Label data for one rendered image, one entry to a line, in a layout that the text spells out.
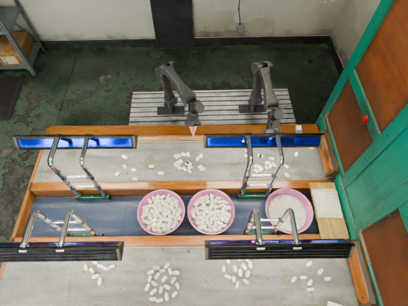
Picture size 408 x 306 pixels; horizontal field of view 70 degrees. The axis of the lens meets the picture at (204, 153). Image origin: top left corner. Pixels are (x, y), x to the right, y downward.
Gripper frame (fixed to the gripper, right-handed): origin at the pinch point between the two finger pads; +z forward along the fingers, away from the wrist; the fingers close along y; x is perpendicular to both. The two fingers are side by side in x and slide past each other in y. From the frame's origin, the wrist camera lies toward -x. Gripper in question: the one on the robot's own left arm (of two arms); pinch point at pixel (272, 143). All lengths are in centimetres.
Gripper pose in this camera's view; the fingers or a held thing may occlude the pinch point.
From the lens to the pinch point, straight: 185.1
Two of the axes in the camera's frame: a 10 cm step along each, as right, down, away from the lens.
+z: 0.2, 9.9, 1.2
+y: 10.0, -0.2, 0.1
